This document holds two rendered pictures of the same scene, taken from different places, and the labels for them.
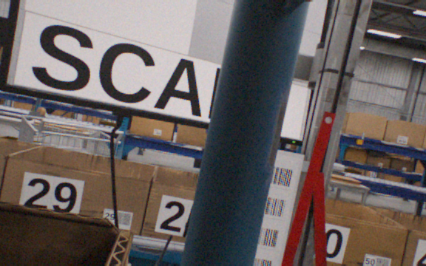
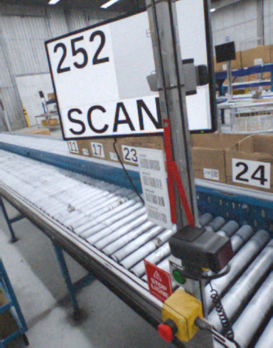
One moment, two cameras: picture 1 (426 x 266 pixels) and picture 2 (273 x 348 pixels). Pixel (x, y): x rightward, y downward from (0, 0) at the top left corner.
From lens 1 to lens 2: 0.59 m
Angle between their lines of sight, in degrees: 57
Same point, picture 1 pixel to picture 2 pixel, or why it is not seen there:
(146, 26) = (97, 93)
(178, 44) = (113, 95)
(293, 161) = (157, 155)
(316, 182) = (172, 167)
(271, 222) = (158, 192)
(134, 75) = (99, 119)
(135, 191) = (216, 156)
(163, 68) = (110, 111)
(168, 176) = (263, 139)
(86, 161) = (212, 137)
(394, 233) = not seen: outside the picture
